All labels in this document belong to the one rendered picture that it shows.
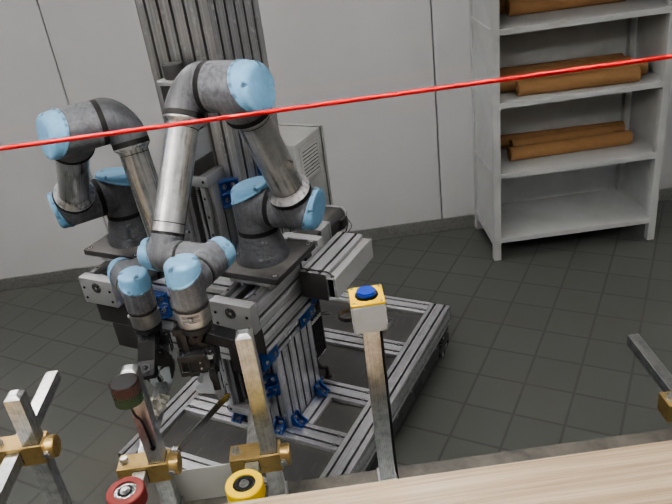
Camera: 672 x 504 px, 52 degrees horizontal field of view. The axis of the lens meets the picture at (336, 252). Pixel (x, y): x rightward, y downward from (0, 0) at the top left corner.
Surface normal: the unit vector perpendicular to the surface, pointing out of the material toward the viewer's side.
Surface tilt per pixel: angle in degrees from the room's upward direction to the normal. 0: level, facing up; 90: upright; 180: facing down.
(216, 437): 0
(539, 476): 0
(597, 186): 90
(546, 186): 90
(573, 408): 0
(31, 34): 90
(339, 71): 90
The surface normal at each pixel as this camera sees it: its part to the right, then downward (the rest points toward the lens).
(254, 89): 0.87, 0.01
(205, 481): 0.07, 0.47
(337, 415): -0.12, -0.88
